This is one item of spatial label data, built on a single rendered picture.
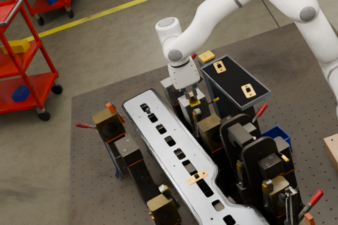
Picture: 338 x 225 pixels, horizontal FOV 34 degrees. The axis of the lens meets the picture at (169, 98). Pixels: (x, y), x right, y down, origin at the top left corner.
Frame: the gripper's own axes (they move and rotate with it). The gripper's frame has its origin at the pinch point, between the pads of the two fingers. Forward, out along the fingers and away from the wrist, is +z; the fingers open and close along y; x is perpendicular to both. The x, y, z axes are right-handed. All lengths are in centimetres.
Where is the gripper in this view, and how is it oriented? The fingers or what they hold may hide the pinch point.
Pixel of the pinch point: (190, 94)
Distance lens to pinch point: 209.6
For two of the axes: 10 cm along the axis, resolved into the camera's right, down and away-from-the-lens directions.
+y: -9.2, 3.8, -0.5
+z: 2.9, 7.8, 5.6
